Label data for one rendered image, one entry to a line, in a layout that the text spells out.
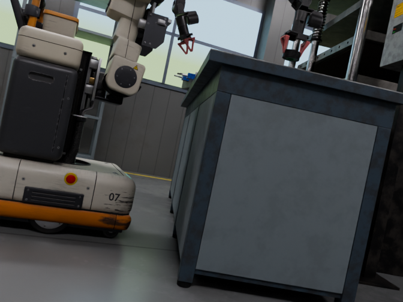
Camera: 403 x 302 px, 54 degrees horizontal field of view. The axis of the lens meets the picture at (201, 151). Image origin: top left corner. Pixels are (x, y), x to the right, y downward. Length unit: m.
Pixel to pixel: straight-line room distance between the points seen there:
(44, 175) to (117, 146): 3.06
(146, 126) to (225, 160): 3.47
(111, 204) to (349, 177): 0.96
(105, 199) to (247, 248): 0.66
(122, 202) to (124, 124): 3.03
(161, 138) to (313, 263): 3.56
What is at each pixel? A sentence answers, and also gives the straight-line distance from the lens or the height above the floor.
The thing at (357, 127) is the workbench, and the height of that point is 0.65.
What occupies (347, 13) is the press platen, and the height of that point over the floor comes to 1.50.
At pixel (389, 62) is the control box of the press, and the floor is 1.08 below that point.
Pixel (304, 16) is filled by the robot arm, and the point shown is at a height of 1.16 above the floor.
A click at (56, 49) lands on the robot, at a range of 1.73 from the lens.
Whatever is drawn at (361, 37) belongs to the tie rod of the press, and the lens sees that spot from 2.34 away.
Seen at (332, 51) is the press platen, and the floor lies 1.25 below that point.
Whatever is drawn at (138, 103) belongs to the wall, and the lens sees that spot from 4.73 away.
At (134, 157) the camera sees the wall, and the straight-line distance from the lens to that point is 4.75.
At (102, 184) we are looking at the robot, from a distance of 1.70.
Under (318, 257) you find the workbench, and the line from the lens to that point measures 1.47.
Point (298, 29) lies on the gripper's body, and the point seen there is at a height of 1.09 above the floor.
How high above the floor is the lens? 0.49
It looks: 1 degrees down
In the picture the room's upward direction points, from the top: 12 degrees clockwise
